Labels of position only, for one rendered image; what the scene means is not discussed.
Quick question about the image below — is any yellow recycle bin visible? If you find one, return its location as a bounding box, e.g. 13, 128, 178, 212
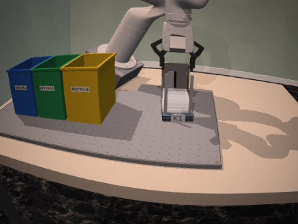
60, 53, 117, 125

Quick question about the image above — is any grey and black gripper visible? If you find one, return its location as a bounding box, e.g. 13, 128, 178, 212
151, 20, 204, 71

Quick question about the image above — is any green bin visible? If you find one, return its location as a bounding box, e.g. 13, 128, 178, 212
30, 54, 82, 120

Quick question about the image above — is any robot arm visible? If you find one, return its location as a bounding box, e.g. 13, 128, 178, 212
97, 0, 209, 70

